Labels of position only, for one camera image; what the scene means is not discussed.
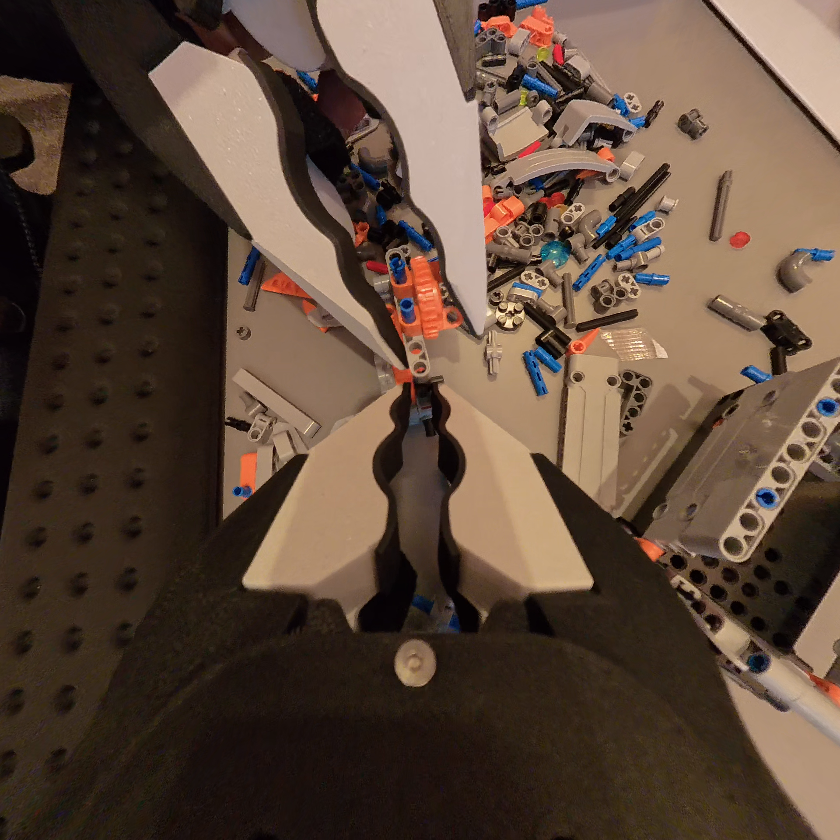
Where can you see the person's left hand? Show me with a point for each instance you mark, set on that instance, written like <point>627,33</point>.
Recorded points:
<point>344,105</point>

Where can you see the black perforated mat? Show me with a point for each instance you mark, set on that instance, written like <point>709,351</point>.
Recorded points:
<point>105,433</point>

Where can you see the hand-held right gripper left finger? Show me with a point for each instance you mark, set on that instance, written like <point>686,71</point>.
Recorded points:
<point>322,525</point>

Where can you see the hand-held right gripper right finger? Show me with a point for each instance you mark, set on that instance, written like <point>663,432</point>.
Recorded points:
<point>525,525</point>

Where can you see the dark grey studded beam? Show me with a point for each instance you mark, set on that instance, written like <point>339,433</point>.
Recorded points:
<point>638,398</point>

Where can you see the orange and grey wing assembly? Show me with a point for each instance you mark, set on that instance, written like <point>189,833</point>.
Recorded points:
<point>423,302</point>

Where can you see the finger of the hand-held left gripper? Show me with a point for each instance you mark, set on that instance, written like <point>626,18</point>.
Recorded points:
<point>236,131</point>
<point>420,105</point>

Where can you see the short black connector pin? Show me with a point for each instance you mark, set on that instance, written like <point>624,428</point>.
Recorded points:
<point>428,410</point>

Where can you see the white booklet stand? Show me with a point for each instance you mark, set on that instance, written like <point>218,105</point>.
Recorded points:
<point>788,53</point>

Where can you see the wide light grey panel piece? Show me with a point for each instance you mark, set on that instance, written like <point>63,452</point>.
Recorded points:
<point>591,440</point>

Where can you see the small clear plastic bag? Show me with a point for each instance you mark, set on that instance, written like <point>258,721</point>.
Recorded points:
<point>633,345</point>

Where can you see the grey building kit robot assembly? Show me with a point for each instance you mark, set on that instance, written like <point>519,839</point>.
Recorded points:
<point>761,512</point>

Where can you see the pile of small building pieces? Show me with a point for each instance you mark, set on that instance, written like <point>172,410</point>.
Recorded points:
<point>578,223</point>

